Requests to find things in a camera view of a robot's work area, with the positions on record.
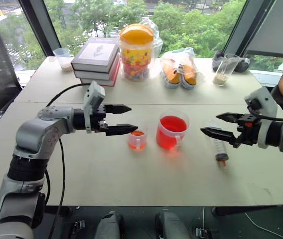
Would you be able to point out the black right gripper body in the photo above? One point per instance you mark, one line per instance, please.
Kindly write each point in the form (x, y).
(248, 132)

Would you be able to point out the orange canvas shoe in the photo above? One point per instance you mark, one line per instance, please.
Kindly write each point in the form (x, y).
(189, 74)
(171, 72)

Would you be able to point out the dark rounded shape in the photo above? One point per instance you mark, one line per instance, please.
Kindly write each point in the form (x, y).
(171, 226)
(109, 226)

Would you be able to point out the dark hardcover book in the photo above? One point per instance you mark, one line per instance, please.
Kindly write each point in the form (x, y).
(94, 74)

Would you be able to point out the tall glass with grains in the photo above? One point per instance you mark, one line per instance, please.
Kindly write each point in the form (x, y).
(222, 74)

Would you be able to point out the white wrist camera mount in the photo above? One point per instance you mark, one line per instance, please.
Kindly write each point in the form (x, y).
(266, 99)
(94, 94)

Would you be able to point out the clear plastic syringe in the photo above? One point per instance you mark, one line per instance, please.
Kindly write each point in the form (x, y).
(220, 150)

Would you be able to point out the black chair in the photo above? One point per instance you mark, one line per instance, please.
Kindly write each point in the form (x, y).
(280, 99)

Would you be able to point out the small cup orange liquid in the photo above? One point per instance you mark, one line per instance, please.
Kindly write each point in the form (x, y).
(137, 142)

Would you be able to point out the clear plastic bag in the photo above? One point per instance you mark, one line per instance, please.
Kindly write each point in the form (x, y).
(157, 42)

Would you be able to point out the grey hardcover book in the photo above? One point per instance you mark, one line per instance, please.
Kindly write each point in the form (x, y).
(96, 52)

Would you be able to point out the candy jar with orange lid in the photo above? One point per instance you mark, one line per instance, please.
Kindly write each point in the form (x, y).
(136, 57)

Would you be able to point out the clear plastic measuring cup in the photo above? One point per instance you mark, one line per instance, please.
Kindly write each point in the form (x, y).
(64, 61)

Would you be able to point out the dark window frame post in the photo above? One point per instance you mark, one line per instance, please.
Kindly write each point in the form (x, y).
(41, 30)
(248, 27)

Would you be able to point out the bagged orange shoes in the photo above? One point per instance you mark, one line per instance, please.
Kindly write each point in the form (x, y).
(181, 53)

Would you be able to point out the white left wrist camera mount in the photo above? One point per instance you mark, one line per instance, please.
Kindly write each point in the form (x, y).
(94, 94)

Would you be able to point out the black cloth bundle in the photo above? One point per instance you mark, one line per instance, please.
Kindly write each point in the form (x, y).
(243, 65)

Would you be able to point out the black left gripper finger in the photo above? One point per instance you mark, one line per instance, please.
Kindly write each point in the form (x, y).
(121, 129)
(117, 108)

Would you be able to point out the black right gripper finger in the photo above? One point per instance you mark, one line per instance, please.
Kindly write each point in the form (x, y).
(218, 134)
(229, 117)

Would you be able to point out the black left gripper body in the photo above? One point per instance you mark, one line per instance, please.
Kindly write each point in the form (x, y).
(99, 111)

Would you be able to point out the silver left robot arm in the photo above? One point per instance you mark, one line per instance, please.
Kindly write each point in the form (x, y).
(44, 129)

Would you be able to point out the large beaker red liquid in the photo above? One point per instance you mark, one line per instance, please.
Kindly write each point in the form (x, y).
(171, 134)

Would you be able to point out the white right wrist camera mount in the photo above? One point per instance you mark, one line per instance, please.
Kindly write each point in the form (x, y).
(266, 99)

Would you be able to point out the red hardcover book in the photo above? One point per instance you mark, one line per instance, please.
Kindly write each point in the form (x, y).
(101, 82)

